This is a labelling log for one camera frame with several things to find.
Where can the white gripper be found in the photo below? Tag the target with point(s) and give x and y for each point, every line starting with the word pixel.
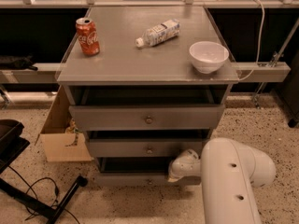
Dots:
pixel 181 166

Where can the grey bottom drawer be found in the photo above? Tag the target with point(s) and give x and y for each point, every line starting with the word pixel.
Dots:
pixel 138 171

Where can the grey drawer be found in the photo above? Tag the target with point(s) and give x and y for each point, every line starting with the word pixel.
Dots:
pixel 142 147
pixel 146 117
pixel 138 171

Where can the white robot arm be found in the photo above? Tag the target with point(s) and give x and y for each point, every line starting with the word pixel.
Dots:
pixel 229 171

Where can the grey top drawer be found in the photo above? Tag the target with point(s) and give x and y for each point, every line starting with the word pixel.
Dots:
pixel 146 117

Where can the grey middle drawer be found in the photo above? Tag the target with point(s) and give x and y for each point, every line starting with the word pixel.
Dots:
pixel 142 147

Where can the grey drawer cabinet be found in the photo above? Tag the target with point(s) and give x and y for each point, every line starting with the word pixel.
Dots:
pixel 123 74

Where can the cardboard box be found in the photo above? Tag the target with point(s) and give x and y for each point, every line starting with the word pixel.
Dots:
pixel 59 136

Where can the white bowl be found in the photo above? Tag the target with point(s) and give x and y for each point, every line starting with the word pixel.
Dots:
pixel 208 57

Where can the clear plastic water bottle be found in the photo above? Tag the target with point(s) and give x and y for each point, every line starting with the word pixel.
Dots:
pixel 159 34

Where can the red cola can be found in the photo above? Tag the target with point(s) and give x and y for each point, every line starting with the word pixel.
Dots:
pixel 87 36

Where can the black bag on shelf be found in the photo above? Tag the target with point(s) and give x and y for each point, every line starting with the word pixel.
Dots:
pixel 17 63

